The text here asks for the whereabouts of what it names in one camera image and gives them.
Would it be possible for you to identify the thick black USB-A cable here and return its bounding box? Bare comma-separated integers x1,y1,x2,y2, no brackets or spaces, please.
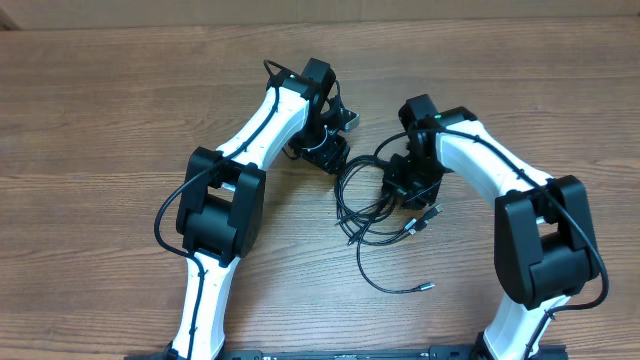
333,154,444,247

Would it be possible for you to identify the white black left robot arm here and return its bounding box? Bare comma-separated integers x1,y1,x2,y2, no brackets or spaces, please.
162,58,359,359

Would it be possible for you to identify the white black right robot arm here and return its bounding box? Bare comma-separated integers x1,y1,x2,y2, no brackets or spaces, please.
383,94,605,359

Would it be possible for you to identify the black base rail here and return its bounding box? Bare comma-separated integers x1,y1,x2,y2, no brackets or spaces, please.
124,343,569,360

